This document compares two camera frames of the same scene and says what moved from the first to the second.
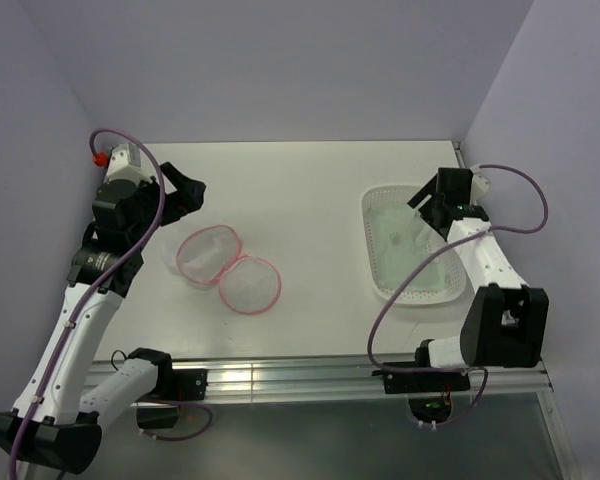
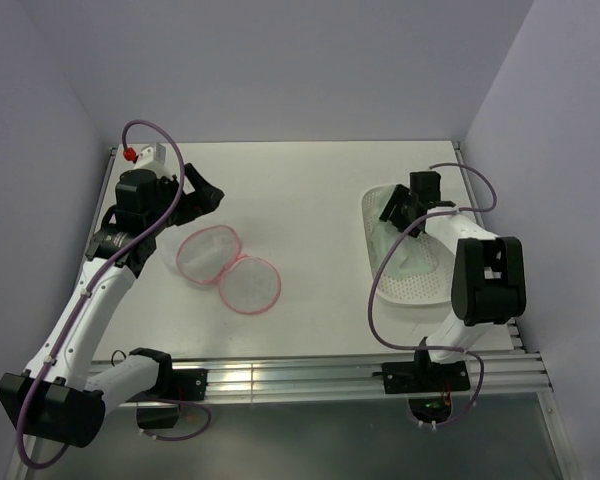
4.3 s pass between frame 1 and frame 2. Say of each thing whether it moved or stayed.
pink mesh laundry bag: stayed
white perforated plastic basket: stayed
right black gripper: moved
